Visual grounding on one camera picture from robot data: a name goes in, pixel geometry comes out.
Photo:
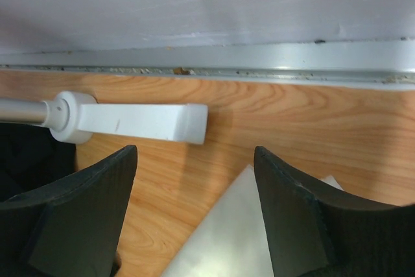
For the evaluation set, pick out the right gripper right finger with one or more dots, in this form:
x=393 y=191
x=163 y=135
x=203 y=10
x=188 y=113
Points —
x=367 y=238

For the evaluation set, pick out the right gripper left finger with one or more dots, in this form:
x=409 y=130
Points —
x=70 y=227

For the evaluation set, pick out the metal clothes rack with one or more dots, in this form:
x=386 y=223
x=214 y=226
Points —
x=74 y=117

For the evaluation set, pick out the black t shirt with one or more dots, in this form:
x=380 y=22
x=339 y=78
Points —
x=32 y=158

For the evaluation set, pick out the folded cream cloth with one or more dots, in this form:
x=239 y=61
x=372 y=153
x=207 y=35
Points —
x=227 y=225

